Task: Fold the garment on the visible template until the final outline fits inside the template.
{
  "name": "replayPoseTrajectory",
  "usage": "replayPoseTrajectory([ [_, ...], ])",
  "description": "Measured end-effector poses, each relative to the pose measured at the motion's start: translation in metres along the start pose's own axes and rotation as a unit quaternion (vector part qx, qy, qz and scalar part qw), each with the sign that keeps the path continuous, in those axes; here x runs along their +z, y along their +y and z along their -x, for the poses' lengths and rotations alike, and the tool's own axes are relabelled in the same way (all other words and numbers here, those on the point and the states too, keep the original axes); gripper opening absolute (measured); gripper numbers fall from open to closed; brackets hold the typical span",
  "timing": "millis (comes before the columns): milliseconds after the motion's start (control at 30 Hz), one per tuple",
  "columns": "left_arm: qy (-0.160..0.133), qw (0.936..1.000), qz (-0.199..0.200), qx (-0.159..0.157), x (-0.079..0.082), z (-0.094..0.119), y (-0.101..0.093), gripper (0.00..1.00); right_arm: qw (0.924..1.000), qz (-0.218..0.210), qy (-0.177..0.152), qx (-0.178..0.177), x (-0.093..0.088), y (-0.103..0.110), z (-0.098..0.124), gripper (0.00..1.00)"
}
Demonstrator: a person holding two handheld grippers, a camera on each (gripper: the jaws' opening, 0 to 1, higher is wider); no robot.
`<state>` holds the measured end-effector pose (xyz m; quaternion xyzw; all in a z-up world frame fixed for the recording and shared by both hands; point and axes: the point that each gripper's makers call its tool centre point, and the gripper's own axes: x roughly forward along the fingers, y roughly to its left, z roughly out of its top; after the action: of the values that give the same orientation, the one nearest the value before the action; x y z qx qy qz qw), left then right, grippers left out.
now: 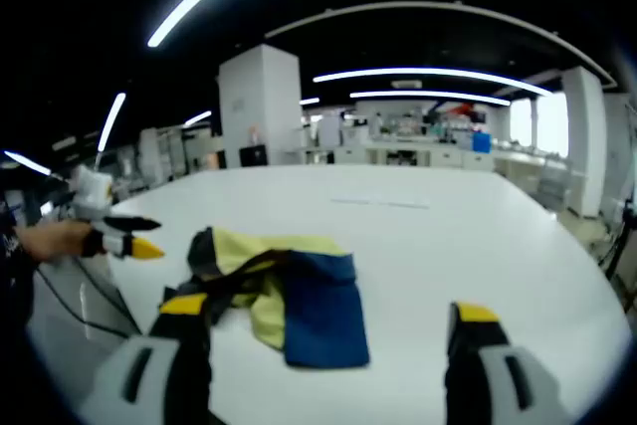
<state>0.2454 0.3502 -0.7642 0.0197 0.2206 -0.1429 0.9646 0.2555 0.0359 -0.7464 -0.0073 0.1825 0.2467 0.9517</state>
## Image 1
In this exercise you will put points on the white equipment rack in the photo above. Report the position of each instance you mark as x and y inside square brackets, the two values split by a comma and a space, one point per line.
[174, 151]

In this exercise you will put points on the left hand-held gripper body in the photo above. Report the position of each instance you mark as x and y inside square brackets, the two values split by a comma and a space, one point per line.
[92, 193]

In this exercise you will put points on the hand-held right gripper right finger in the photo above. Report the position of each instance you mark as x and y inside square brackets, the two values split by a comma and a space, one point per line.
[478, 375]

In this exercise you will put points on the yellow blue grey garment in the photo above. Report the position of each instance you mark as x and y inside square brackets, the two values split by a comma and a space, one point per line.
[323, 305]

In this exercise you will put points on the bright window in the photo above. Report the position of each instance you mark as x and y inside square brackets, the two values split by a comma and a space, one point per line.
[540, 121]

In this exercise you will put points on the black tripod stand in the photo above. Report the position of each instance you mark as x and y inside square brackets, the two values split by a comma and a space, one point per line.
[619, 246]

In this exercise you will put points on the person's left hand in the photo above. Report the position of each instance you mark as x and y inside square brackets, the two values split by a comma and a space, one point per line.
[64, 240]

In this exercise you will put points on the person's black printed shirt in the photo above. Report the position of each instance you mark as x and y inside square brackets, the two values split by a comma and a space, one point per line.
[10, 251]

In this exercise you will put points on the blue crate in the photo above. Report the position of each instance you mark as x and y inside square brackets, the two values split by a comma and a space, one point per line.
[482, 142]

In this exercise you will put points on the grey chair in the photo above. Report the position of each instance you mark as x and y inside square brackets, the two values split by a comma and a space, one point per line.
[552, 186]

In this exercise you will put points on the black box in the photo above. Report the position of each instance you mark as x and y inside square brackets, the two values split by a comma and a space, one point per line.
[254, 155]

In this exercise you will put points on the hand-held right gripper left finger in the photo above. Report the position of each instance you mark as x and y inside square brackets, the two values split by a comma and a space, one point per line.
[169, 370]

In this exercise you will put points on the white pillar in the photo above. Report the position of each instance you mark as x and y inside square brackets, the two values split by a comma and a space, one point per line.
[582, 136]
[269, 96]

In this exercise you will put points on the white lab counter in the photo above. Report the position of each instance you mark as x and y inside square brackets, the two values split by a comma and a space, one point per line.
[398, 151]

